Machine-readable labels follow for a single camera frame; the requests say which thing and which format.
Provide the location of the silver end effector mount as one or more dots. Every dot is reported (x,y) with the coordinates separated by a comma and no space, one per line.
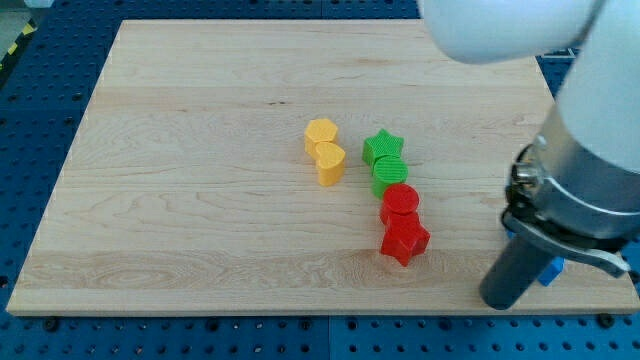
(566,201)

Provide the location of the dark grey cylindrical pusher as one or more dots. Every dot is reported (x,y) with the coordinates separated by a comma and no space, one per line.
(516,269)

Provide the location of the blue cube block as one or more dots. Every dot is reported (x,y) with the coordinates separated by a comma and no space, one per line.
(552,271)

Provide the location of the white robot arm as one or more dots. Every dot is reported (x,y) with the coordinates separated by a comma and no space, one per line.
(599,97)

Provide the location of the red star block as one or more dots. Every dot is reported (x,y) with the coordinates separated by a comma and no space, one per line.
(404,237)

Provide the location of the red cylinder block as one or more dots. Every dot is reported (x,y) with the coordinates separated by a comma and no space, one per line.
(398,199)

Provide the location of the green cylinder block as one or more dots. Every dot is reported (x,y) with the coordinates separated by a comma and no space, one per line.
(387,171)

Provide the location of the green star block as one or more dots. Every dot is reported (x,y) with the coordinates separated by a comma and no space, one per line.
(381,145)

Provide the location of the yellow heart block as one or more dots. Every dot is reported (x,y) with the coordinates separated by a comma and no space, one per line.
(330,163)

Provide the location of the yellow hexagon block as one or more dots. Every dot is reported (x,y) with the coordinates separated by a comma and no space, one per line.
(319,131)

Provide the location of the wooden board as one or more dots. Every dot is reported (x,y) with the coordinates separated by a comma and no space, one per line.
(187,190)

